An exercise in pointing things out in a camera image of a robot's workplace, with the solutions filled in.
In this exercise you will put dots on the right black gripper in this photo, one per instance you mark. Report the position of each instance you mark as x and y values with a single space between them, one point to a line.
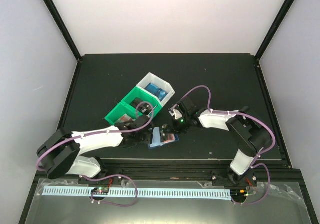
175 128

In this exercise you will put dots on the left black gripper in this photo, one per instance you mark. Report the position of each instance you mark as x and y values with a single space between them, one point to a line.
147 138

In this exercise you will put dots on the red circle credit card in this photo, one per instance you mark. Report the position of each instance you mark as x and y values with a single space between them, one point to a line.
170 138

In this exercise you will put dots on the blue card holder wallet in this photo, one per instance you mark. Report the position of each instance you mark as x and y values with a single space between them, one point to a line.
160 138

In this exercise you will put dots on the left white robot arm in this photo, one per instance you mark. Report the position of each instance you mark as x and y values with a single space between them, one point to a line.
63 153

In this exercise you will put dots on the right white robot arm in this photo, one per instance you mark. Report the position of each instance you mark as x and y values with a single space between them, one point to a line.
250 134

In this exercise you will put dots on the orange cards in near bin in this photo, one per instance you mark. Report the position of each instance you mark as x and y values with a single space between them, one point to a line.
124 118

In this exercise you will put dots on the black cards in green bin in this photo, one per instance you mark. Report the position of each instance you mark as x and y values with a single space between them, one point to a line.
141 106

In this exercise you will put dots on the blue cards in white bin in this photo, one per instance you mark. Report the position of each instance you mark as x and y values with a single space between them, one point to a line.
157 91

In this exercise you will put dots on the near green plastic bin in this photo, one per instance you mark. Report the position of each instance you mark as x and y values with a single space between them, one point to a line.
118 111

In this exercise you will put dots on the green plastic bin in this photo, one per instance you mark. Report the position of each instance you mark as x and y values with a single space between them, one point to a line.
137 92
118 111

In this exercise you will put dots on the white plastic bin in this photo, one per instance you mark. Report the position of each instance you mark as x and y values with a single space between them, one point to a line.
152 78

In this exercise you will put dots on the middle green plastic bin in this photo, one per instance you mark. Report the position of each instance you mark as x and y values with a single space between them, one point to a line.
137 92

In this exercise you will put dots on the left controller board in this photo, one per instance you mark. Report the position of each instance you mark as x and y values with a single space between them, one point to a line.
100 191

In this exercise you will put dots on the controller board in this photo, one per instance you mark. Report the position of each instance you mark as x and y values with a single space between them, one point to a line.
237 193
100 191

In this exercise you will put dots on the right controller board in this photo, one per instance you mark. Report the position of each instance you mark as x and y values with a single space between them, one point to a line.
237 193

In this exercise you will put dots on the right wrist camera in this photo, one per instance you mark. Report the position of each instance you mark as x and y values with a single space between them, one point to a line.
183 109

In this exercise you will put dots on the white slotted cable duct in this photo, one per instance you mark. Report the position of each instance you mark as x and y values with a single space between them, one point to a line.
180 193

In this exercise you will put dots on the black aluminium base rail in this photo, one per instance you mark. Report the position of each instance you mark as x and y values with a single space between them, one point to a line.
190 169

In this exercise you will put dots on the left frame post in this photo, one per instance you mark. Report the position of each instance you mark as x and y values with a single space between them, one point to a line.
63 28

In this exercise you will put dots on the frame post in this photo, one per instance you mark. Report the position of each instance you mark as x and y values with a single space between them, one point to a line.
284 9
63 28

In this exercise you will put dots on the right frame post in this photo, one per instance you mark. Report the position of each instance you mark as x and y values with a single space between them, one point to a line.
284 9

